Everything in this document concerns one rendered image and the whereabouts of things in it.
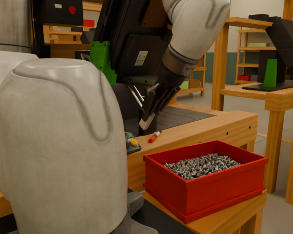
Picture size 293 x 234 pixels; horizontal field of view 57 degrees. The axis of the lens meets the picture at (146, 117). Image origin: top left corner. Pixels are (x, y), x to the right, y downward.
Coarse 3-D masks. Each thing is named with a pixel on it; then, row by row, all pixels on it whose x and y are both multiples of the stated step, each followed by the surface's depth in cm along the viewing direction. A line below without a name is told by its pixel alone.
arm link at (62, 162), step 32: (32, 64) 31; (64, 64) 33; (0, 96) 31; (32, 96) 29; (64, 96) 29; (96, 96) 32; (0, 128) 30; (32, 128) 29; (64, 128) 29; (96, 128) 31; (0, 160) 33; (32, 160) 29; (64, 160) 29; (96, 160) 31; (32, 192) 30; (64, 192) 30; (96, 192) 32; (32, 224) 32; (64, 224) 31; (96, 224) 33
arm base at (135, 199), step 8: (136, 192) 49; (128, 200) 46; (136, 200) 47; (128, 208) 44; (136, 208) 47; (128, 216) 40; (120, 224) 37; (128, 224) 39; (136, 224) 42; (16, 232) 41; (112, 232) 35; (120, 232) 36; (128, 232) 39; (136, 232) 40; (144, 232) 40; (152, 232) 41
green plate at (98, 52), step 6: (96, 42) 108; (102, 42) 105; (108, 42) 103; (96, 48) 108; (102, 48) 104; (108, 48) 103; (90, 54) 110; (96, 54) 107; (102, 54) 104; (108, 54) 105; (96, 60) 107; (102, 60) 104; (108, 60) 106; (96, 66) 106; (102, 66) 103; (108, 66) 106; (108, 72) 107; (114, 72) 108; (108, 78) 107; (114, 78) 109; (114, 84) 110
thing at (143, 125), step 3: (150, 117) 83; (141, 120) 86; (147, 120) 84; (150, 120) 84; (141, 123) 87; (144, 123) 86; (147, 123) 85; (141, 126) 87; (144, 126) 86; (144, 129) 86
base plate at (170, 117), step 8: (160, 112) 152; (168, 112) 152; (176, 112) 152; (184, 112) 152; (192, 112) 152; (200, 112) 152; (128, 120) 135; (136, 120) 135; (160, 120) 135; (168, 120) 135; (176, 120) 135; (184, 120) 135; (192, 120) 135; (128, 128) 121; (136, 128) 121; (160, 128) 121; (168, 128) 121; (136, 136) 109
